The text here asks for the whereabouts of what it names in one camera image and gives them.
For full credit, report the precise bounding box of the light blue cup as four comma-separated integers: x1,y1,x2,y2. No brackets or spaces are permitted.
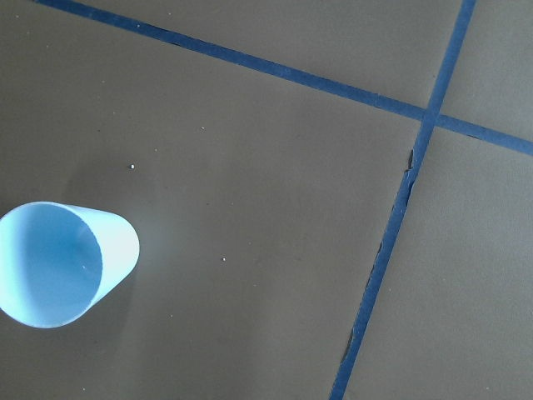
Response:
1,202,140,329

